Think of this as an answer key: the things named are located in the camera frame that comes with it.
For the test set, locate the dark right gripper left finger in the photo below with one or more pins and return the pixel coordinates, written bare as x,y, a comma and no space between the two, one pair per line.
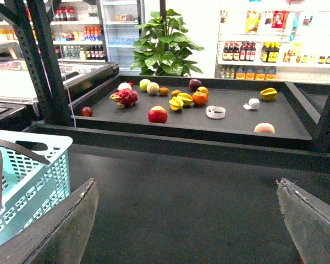
61,235

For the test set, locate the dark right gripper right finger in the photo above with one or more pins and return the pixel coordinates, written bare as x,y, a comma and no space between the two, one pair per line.
307,220

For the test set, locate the light teal plastic basket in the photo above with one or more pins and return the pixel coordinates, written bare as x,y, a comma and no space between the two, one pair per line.
31,188

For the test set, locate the pale pink peach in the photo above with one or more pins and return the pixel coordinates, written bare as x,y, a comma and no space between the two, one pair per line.
264,128

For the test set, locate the small dark red fruit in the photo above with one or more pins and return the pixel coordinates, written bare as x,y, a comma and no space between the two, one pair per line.
87,111

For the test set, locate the white crumpled paper strip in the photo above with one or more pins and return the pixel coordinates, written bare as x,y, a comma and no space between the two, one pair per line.
253,104

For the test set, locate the yellow star fruit right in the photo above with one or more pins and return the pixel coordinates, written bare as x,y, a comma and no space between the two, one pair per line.
269,94

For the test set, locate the yellow star fruit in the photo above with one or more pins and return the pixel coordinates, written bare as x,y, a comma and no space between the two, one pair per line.
269,94
176,104
186,98

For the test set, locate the black display tray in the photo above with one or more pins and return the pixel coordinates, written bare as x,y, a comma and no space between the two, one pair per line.
291,114

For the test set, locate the white tape roll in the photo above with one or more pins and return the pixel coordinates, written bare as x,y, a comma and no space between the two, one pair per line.
215,112

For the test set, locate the pink dragon fruit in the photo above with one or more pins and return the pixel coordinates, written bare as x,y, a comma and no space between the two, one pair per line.
124,97

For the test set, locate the red apple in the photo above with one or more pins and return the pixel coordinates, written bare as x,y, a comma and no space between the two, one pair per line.
157,114

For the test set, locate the white round fruit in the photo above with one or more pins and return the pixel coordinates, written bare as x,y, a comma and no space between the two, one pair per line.
124,85

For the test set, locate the orange persimmon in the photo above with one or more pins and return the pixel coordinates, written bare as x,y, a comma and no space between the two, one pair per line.
199,98

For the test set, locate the green apple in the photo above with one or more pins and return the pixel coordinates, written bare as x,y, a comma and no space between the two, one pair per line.
143,84

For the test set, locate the beige round melon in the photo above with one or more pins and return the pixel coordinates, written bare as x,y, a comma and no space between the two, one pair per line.
152,88

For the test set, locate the yellow star fruit front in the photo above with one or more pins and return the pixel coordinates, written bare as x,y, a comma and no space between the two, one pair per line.
176,104

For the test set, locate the brown kiwi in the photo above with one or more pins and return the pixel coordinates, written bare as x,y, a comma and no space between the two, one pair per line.
163,91

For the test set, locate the yellow star fruit middle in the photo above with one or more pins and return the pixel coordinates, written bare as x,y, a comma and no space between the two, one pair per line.
186,98

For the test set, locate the small brown fruit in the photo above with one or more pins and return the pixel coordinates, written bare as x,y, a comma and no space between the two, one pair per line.
175,93

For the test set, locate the dark purple fruit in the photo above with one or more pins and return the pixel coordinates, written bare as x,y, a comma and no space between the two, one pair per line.
194,84

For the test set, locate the green potted plant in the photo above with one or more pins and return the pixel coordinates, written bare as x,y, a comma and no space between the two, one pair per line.
163,47

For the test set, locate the black metal shelf post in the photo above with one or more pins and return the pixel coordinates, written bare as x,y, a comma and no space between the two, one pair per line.
31,23

